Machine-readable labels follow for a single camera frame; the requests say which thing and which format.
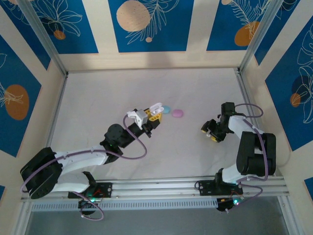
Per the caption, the pink earbud charging case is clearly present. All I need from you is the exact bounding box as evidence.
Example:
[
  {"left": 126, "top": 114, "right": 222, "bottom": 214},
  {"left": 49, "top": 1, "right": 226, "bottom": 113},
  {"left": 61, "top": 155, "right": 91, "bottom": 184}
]
[{"left": 171, "top": 108, "right": 185, "bottom": 119}]

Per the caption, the white table cloth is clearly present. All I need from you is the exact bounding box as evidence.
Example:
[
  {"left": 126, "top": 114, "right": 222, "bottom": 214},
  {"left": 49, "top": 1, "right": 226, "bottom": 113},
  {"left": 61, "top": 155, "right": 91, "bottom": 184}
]
[{"left": 47, "top": 68, "right": 273, "bottom": 183}]

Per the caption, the black controller box with LED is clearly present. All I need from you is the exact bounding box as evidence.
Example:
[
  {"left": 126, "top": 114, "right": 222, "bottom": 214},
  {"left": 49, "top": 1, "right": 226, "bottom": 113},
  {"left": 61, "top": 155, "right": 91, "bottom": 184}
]
[
  {"left": 78, "top": 197, "right": 98, "bottom": 216},
  {"left": 216, "top": 197, "right": 243, "bottom": 213}
]

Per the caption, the aluminium table edge rail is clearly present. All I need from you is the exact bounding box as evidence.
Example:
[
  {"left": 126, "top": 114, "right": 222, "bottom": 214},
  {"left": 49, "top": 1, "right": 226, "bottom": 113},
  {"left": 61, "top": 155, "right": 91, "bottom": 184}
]
[
  {"left": 235, "top": 68, "right": 276, "bottom": 177},
  {"left": 45, "top": 73, "right": 69, "bottom": 150}
]

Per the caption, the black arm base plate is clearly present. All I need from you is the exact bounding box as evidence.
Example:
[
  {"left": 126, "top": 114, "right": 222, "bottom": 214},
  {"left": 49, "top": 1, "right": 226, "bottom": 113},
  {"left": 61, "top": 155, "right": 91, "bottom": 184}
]
[
  {"left": 67, "top": 181, "right": 113, "bottom": 199},
  {"left": 197, "top": 180, "right": 244, "bottom": 196}
]

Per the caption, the long aluminium mounting rail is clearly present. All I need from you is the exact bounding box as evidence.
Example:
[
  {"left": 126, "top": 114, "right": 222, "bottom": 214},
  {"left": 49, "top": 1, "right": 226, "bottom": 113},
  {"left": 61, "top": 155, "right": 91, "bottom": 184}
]
[{"left": 21, "top": 174, "right": 289, "bottom": 204}]

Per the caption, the grey slotted cable duct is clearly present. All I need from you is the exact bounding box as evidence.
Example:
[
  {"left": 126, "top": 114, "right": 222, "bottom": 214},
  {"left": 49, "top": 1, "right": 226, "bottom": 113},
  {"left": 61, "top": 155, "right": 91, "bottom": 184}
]
[{"left": 31, "top": 198, "right": 220, "bottom": 212}]

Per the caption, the aluminium frame post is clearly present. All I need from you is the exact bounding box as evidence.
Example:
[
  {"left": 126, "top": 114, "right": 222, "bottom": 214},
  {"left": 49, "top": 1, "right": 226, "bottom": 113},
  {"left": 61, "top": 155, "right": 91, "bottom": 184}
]
[
  {"left": 17, "top": 0, "right": 68, "bottom": 77},
  {"left": 237, "top": 0, "right": 287, "bottom": 74}
]

